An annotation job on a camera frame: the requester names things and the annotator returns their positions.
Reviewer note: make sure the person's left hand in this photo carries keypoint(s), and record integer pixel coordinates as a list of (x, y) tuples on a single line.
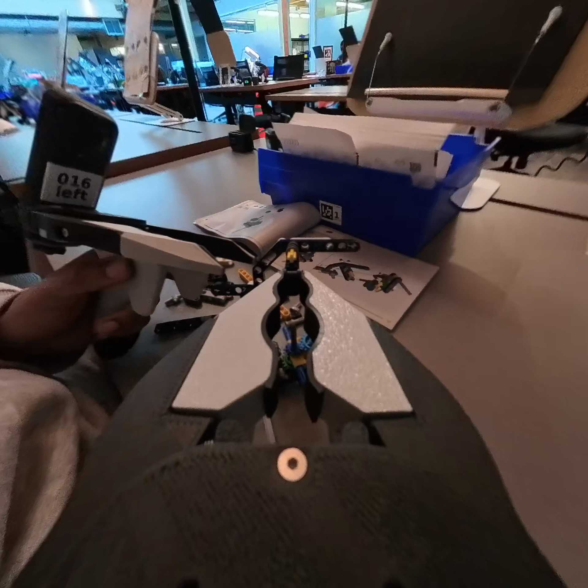
[(46, 317)]

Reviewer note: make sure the grey lego connector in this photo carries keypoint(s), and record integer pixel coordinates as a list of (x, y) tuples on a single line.
[(177, 301)]

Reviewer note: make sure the blue plastic bin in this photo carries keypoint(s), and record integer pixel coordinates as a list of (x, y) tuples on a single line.
[(390, 206)]

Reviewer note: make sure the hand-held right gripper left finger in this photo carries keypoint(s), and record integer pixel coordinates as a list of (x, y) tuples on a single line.
[(229, 363)]

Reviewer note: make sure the lego instruction booklet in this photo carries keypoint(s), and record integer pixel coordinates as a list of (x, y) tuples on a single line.
[(404, 285)]

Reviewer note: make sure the yellow lego gear assembly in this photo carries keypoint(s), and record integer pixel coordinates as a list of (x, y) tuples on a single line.
[(298, 342)]

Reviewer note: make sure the person's left forearm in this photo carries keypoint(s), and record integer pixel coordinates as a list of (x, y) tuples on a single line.
[(36, 436)]

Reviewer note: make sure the wooden office desk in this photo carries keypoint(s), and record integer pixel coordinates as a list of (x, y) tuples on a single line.
[(275, 85)]

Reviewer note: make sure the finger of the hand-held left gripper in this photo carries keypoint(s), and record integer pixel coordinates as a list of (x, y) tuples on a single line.
[(183, 236), (174, 252)]

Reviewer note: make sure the small black box device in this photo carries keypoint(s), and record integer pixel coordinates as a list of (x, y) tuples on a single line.
[(241, 142)]

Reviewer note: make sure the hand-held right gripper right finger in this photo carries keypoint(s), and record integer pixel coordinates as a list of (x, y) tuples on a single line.
[(353, 363)]

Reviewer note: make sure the black office chair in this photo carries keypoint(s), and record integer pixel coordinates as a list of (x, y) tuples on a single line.
[(542, 133)]

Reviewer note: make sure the black lego frame assembly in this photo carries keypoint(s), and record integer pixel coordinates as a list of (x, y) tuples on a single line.
[(292, 280)]

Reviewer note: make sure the black computer monitor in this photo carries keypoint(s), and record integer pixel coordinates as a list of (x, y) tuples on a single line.
[(289, 66)]

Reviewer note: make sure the small yellow lego brick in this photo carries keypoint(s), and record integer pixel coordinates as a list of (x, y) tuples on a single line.
[(244, 274)]

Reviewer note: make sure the white cardboard box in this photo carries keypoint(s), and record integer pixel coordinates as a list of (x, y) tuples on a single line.
[(367, 138)]

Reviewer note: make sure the short black lego beam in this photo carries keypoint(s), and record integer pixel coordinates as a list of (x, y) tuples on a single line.
[(218, 299)]

